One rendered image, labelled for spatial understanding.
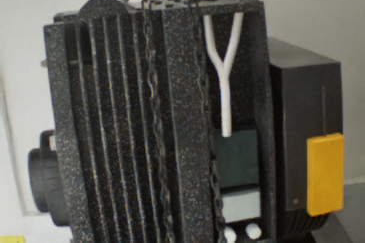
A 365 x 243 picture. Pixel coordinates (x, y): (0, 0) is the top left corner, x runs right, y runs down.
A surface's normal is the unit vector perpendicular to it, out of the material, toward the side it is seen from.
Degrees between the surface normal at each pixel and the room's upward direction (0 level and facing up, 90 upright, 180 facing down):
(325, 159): 90
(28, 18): 90
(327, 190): 90
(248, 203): 90
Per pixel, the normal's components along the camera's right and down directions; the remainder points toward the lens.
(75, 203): 0.15, 0.22
